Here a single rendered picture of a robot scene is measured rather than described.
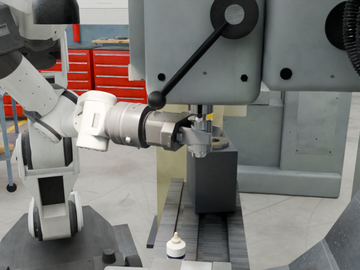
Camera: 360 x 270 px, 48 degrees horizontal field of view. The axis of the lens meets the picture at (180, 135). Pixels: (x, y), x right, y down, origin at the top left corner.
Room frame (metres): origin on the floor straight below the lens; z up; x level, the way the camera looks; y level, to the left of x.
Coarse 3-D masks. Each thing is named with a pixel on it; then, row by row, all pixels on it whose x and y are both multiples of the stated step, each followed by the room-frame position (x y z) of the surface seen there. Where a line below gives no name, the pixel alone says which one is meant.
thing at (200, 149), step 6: (192, 126) 0.72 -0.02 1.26; (198, 126) 0.72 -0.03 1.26; (204, 126) 0.72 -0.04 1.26; (210, 126) 0.73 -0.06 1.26; (210, 132) 0.73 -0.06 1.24; (210, 144) 0.73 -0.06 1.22; (192, 150) 0.72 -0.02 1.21; (198, 150) 0.72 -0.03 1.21; (204, 150) 0.72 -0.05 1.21; (210, 150) 0.73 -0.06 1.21
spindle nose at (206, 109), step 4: (188, 104) 0.74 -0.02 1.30; (192, 104) 0.72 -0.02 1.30; (188, 108) 0.74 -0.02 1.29; (192, 108) 0.72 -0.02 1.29; (196, 108) 0.72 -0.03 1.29; (204, 108) 0.72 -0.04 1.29; (208, 108) 0.72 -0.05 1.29; (212, 108) 0.73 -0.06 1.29; (192, 112) 0.72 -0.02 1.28; (196, 112) 0.72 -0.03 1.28; (204, 112) 0.72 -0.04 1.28; (208, 112) 0.72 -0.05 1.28; (212, 112) 0.73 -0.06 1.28
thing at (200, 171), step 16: (224, 144) 1.09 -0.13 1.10; (192, 160) 1.12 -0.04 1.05; (208, 160) 1.06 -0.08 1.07; (224, 160) 1.07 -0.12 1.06; (192, 176) 1.12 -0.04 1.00; (208, 176) 1.06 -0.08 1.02; (224, 176) 1.07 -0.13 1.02; (192, 192) 1.11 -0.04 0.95; (208, 192) 1.06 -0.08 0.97; (224, 192) 1.07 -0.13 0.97; (208, 208) 1.06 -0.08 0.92; (224, 208) 1.07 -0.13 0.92
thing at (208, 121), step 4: (192, 116) 0.75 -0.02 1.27; (208, 116) 0.75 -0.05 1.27; (188, 120) 0.74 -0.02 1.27; (192, 120) 0.73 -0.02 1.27; (196, 120) 0.73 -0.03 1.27; (200, 120) 0.73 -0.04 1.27; (204, 120) 0.73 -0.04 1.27; (208, 120) 0.73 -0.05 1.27; (212, 120) 0.73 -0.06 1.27; (192, 124) 0.72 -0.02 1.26; (196, 124) 0.72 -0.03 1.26; (200, 124) 0.72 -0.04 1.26; (204, 124) 0.72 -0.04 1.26; (208, 124) 0.72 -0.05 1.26
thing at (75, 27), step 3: (72, 24) 9.84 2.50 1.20; (75, 24) 9.82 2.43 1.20; (78, 24) 9.88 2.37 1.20; (72, 27) 9.86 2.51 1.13; (75, 27) 9.82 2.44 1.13; (78, 27) 9.87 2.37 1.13; (75, 30) 9.82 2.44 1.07; (78, 30) 9.86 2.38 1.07; (75, 33) 9.82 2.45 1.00; (78, 33) 9.85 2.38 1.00; (75, 36) 9.82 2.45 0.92; (78, 36) 9.85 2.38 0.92; (75, 39) 9.82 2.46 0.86; (78, 39) 9.84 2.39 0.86
